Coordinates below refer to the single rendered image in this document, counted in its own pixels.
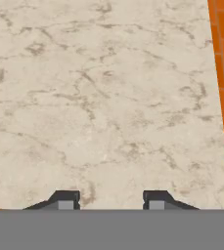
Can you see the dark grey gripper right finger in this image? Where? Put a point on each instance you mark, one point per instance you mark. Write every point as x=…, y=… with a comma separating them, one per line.
x=157, y=196

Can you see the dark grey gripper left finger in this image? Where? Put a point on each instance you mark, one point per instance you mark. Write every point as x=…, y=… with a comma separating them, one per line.
x=64, y=196

